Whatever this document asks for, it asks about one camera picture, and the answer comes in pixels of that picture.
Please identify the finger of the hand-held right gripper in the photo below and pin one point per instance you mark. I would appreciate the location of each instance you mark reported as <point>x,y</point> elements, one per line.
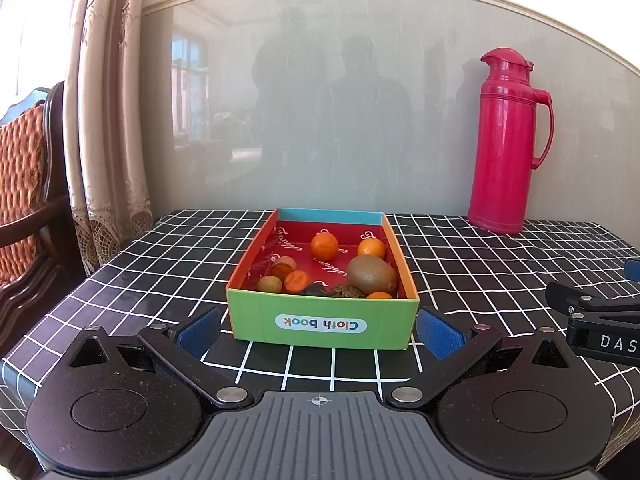
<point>635,270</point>
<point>575,297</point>

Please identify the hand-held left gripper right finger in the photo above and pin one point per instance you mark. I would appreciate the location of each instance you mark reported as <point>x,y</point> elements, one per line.
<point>440,334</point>

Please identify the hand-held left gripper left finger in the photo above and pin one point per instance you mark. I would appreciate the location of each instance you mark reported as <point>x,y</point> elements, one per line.
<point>200,334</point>

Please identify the small smooth orange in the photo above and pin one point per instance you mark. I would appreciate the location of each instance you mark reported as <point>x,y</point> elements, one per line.
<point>380,295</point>

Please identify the small beige round fruit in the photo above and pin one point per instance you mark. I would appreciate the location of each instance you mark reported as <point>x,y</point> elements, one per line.
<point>270,284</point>

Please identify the brown kiwi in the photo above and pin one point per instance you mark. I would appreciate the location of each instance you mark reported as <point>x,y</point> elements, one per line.
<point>372,273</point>

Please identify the dark brown walnut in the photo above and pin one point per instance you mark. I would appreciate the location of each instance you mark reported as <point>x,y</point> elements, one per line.
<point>315,290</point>
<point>347,292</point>

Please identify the brownish orange round fruit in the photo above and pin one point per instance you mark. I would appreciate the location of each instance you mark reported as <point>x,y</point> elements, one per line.
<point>284,265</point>

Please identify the large orange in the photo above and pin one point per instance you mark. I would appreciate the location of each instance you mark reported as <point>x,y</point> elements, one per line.
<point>323,247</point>
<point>371,249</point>

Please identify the small wrinkled orange fruit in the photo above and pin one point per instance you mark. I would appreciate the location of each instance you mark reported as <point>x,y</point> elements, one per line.
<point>297,281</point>

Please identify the colourful cardboard box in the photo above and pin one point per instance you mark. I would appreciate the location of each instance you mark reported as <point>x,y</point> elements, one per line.
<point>320,322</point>

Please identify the black white checked tablecloth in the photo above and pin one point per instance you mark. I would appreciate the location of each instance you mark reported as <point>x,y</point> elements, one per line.
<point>150,270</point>

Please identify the pink thermos jug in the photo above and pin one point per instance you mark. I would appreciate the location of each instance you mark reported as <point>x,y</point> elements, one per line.
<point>505,160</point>

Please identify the dark wooden chair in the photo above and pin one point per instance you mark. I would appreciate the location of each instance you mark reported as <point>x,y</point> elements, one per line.
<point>30,220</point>

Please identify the orange patterned chair cushion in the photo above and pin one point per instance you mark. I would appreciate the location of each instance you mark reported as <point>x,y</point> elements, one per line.
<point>20,175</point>

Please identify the beige lace curtain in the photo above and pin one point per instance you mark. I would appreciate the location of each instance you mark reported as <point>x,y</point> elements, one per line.
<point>100,110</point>

